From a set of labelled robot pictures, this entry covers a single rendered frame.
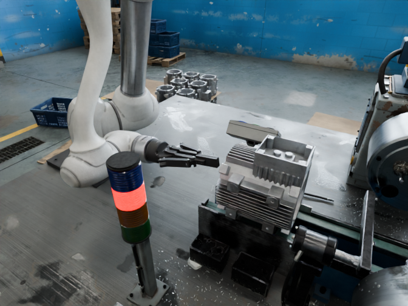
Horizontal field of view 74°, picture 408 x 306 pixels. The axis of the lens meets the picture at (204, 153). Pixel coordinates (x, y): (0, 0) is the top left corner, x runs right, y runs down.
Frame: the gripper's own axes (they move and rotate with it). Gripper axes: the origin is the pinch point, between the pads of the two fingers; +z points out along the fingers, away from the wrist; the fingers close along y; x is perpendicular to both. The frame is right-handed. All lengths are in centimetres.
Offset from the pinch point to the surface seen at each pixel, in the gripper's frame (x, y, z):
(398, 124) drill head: -3, 30, 46
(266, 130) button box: -2.2, 19.3, 11.1
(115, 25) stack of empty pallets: -23, 420, -468
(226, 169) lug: -3.1, -6.7, 9.6
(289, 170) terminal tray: -4.7, -4.8, 24.8
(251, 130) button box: -1.9, 18.7, 6.5
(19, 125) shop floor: 60, 89, -319
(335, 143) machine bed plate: 28, 76, 27
